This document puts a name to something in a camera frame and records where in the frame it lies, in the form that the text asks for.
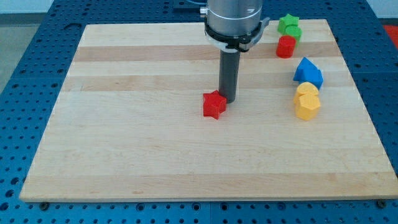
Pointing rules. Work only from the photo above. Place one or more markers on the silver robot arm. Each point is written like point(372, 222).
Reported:
point(234, 25)

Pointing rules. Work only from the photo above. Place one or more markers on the red star block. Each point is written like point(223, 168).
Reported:
point(213, 104)

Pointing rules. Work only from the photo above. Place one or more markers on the blue cube block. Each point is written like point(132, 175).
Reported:
point(313, 76)

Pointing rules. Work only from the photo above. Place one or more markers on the green star block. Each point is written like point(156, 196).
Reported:
point(287, 21)

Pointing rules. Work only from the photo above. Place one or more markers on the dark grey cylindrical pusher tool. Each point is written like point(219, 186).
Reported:
point(228, 75)

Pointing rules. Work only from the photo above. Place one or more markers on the wooden board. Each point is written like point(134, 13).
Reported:
point(128, 124)

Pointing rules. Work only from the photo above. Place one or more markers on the yellow hexagon block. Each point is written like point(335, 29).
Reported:
point(307, 106)

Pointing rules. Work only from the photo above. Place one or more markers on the yellow rounded block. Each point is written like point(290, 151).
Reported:
point(303, 89)

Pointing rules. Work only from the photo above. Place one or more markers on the red cylinder block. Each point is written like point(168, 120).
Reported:
point(286, 46)

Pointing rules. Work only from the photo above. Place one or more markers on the blue triangular block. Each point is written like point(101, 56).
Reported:
point(305, 64)

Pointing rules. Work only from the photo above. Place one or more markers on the green cylinder block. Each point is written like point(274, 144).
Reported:
point(295, 32)

